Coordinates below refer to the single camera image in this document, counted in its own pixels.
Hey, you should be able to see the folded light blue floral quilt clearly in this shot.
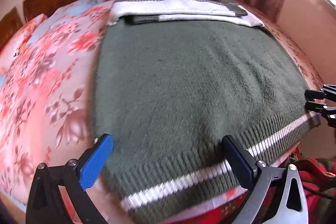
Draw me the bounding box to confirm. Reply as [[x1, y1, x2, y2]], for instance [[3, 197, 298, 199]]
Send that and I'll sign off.
[[26, 0, 106, 46]]

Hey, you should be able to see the green knit sweater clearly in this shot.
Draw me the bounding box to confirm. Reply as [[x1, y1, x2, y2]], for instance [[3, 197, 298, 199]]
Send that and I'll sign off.
[[92, 0, 320, 223]]

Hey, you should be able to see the floral pink bedsheet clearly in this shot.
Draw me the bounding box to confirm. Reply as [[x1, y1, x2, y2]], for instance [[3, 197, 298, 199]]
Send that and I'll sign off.
[[0, 0, 325, 224]]

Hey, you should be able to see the pink floral pillow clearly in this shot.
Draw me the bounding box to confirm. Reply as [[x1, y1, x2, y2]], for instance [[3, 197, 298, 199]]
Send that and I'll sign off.
[[1, 14, 49, 76]]

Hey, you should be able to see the red floral bedding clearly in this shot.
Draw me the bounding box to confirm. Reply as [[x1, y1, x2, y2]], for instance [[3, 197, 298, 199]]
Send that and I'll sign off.
[[203, 147, 335, 223]]

